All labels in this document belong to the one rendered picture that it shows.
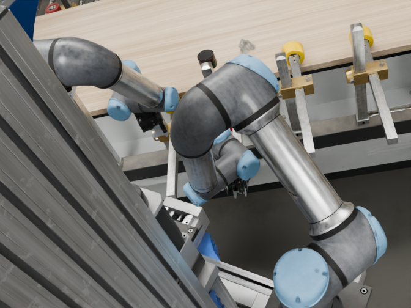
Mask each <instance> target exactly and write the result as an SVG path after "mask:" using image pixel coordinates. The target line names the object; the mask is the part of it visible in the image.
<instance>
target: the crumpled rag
mask: <svg viewBox="0 0 411 308"><path fill-rule="evenodd" d="M239 47H240V53H245V54H246V53H247V52H248V51H249V50H254V48H255V44H254V43H251V42H250V41H249V40H244V39H241V41H240V43H239Z"/></svg>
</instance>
